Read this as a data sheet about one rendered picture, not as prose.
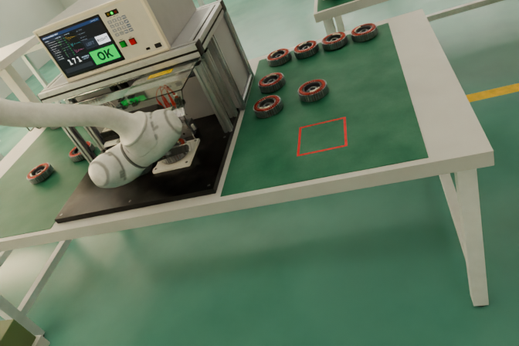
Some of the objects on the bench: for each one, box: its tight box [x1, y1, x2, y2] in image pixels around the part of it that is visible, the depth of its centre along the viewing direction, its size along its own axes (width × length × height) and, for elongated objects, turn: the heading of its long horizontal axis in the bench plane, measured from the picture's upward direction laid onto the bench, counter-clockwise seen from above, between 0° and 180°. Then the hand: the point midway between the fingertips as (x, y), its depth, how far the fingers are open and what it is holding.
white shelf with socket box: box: [0, 36, 42, 131], centre depth 219 cm, size 35×37×46 cm
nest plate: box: [152, 138, 200, 174], centre depth 153 cm, size 15×15×1 cm
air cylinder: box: [180, 117, 198, 138], centre depth 163 cm, size 5×8×6 cm
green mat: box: [220, 22, 429, 197], centre depth 156 cm, size 94×61×1 cm, turn 18°
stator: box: [161, 138, 188, 164], centre depth 152 cm, size 11×11×4 cm
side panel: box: [211, 10, 254, 111], centre depth 170 cm, size 28×3×32 cm, turn 18°
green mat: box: [0, 127, 101, 239], centre depth 196 cm, size 94×61×1 cm, turn 18°
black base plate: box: [54, 108, 240, 223], centre depth 159 cm, size 47×64×2 cm
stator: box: [26, 163, 53, 185], centre depth 186 cm, size 11×11×4 cm
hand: (173, 150), depth 151 cm, fingers open, 12 cm apart
